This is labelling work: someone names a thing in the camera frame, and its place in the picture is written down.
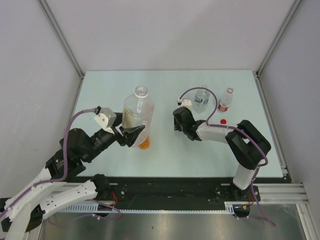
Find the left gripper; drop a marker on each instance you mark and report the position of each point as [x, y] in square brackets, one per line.
[131, 133]

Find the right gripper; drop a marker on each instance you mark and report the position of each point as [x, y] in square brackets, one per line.
[177, 127]

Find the square bottle white cap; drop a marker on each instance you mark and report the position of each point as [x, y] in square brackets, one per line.
[138, 110]

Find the water bottle blue cap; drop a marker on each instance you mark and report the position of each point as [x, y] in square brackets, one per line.
[201, 99]

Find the red bottle cap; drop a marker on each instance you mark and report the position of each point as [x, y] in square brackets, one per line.
[223, 121]

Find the clear bottle red label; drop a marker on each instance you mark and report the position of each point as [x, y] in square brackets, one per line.
[226, 99]

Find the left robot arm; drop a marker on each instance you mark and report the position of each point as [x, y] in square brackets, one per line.
[36, 202]

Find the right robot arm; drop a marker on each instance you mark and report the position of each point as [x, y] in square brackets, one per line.
[247, 144]

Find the small orange bottle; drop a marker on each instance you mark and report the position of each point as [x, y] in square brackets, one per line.
[145, 144]

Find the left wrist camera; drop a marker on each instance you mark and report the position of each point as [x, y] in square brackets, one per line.
[105, 117]

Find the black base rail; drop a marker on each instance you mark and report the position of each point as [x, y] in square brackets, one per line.
[174, 193]

